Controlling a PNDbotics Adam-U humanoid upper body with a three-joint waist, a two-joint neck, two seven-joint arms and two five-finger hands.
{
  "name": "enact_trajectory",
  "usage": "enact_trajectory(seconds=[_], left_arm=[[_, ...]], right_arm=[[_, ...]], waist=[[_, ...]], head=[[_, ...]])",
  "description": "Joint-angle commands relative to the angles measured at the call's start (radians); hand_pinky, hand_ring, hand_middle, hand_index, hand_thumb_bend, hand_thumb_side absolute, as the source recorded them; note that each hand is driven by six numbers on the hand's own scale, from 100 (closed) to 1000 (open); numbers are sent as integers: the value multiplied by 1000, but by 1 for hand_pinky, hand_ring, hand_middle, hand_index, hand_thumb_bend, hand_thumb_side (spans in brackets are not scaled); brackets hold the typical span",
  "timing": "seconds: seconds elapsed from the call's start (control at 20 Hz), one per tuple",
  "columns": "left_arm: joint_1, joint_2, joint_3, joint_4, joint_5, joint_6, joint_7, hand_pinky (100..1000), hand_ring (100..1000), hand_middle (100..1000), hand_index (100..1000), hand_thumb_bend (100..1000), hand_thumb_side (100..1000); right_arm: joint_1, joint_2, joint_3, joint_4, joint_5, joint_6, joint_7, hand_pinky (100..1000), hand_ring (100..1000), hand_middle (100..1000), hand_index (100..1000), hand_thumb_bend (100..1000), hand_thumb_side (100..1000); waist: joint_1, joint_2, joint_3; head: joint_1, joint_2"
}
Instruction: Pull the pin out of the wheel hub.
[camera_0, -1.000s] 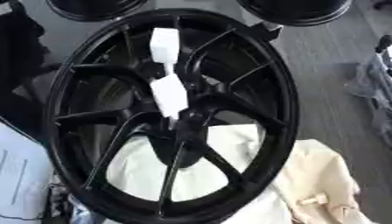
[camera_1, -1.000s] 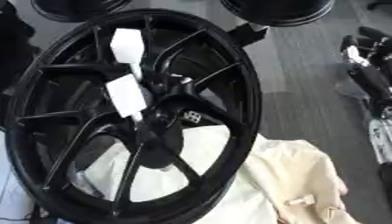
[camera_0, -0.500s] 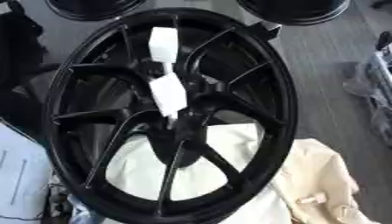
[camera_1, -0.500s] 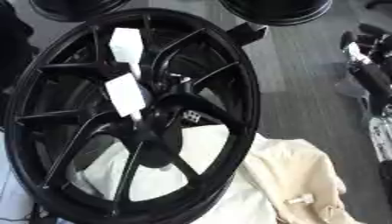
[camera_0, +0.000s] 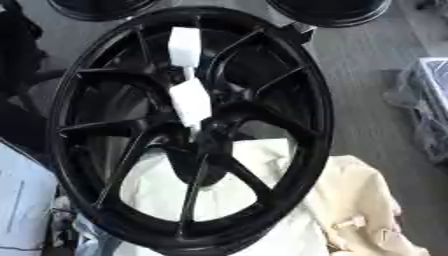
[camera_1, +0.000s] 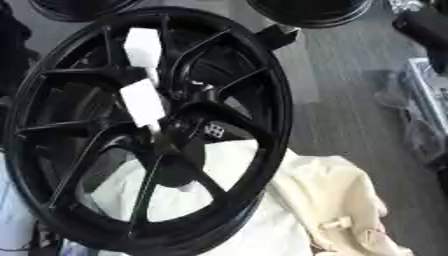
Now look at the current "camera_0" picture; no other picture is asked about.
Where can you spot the black spoked wheel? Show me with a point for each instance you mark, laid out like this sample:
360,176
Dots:
146,116

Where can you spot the black round wheel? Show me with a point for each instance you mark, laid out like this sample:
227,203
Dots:
99,8
332,11

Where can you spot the cream cloth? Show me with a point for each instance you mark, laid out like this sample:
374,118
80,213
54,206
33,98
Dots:
356,200

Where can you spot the clear plastic wrapped bundle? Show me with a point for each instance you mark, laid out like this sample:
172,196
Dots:
429,100

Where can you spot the pale blue sheet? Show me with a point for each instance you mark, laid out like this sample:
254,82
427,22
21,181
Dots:
23,200

